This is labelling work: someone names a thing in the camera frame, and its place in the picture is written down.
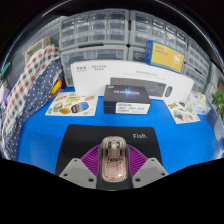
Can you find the food sticker sheet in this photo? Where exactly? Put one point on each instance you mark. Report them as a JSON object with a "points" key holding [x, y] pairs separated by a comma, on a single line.
{"points": [[66, 106]]}

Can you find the cartoon sticker sheet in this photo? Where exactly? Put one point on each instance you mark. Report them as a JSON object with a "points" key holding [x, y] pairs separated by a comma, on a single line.
{"points": [[181, 113]]}

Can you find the white keyboard packaging box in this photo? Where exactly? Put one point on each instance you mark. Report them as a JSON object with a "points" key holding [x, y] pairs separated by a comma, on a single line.
{"points": [[93, 76]]}

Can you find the yellow blue box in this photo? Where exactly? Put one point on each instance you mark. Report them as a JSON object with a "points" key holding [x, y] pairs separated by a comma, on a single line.
{"points": [[165, 56]]}

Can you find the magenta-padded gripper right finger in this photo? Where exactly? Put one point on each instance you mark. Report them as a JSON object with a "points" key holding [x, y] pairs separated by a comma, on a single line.
{"points": [[148, 173]]}

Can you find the transparent pink computer mouse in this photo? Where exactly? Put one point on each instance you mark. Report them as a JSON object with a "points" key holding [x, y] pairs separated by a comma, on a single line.
{"points": [[114, 160]]}

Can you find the cream disposable glove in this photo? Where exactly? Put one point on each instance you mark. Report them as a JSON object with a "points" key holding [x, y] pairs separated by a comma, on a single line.
{"points": [[201, 96]]}

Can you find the small black product box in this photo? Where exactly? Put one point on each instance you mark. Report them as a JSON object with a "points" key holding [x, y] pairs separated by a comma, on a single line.
{"points": [[126, 96]]}

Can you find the yellow red small tool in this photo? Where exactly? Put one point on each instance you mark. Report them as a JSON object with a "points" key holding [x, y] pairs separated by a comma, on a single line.
{"points": [[56, 87]]}

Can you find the red blue checkered cloth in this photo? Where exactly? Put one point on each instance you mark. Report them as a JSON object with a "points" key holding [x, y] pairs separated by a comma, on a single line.
{"points": [[30, 76]]}

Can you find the teal plastic object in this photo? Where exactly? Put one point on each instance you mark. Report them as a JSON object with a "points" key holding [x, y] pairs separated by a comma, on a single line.
{"points": [[4, 70]]}

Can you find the white plastic basket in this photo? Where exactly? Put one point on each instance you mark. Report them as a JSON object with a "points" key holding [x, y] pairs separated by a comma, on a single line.
{"points": [[38, 46]]}

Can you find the white plant pot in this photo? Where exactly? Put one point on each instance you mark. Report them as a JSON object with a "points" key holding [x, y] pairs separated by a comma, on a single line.
{"points": [[220, 128]]}

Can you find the purple small object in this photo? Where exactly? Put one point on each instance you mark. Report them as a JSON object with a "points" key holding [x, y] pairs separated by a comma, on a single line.
{"points": [[5, 98]]}

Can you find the green leafy plant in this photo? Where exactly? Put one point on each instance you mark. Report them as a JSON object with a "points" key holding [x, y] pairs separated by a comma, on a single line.
{"points": [[219, 101]]}

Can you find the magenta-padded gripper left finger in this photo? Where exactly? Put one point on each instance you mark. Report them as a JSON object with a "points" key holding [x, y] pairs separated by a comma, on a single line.
{"points": [[78, 173]]}

